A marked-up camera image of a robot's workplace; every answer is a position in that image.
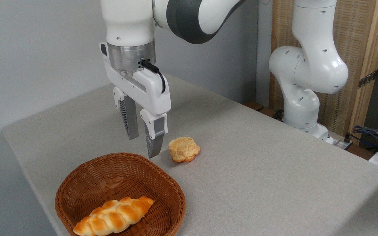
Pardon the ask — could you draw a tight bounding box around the long braided bread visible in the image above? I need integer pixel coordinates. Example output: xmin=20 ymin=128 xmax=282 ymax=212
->
xmin=73 ymin=196 xmax=154 ymax=236

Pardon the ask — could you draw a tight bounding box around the metal screen hinge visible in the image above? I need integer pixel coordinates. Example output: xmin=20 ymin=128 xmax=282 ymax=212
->
xmin=358 ymin=69 xmax=378 ymax=89

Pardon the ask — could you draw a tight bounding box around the brown wooden base board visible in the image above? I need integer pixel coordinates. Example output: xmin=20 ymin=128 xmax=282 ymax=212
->
xmin=243 ymin=101 xmax=285 ymax=122

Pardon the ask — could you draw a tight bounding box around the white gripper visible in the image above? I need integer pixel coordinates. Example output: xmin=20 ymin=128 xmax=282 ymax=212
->
xmin=99 ymin=42 xmax=172 ymax=159

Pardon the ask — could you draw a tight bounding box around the round bread bun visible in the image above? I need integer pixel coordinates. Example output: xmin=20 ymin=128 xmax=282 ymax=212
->
xmin=168 ymin=137 xmax=200 ymax=163

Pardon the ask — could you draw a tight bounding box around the wooden woven folding screen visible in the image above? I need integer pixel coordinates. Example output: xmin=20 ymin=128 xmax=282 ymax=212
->
xmin=269 ymin=0 xmax=378 ymax=145

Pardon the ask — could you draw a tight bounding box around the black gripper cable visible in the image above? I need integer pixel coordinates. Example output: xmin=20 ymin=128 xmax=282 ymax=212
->
xmin=140 ymin=60 xmax=166 ymax=94

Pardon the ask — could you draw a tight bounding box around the blue black cable bundle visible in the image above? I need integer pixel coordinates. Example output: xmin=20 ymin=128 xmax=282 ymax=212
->
xmin=352 ymin=125 xmax=378 ymax=155

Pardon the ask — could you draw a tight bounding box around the brown wicker basket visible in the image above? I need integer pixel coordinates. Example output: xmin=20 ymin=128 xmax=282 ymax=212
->
xmin=55 ymin=152 xmax=186 ymax=236

